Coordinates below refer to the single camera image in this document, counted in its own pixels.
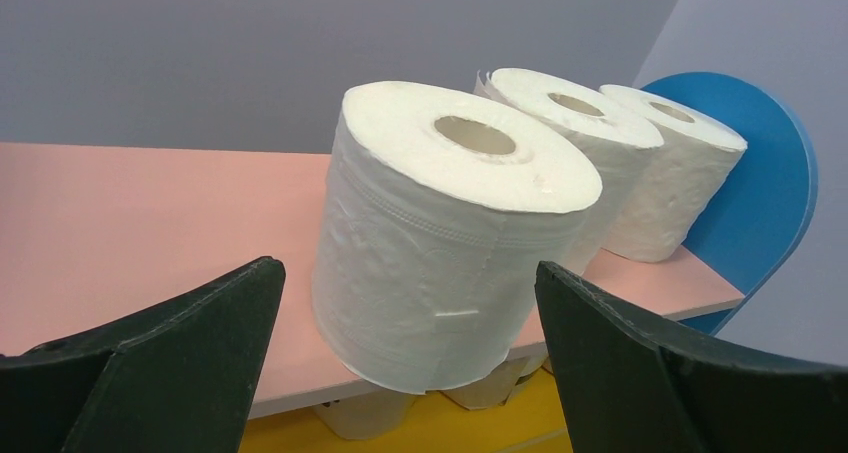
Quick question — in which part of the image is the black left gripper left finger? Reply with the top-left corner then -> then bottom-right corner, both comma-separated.
1,256 -> 286,452

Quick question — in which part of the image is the white roll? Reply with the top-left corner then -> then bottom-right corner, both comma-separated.
600,84 -> 748,263
311,81 -> 602,395
474,68 -> 665,274

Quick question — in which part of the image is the blue shelf with coloured boards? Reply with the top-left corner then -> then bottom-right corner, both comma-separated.
1,72 -> 818,418

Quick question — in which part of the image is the brown printed paper roll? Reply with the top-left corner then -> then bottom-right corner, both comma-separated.
312,390 -> 417,440

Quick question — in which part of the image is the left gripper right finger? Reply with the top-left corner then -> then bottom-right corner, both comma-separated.
535,261 -> 847,452

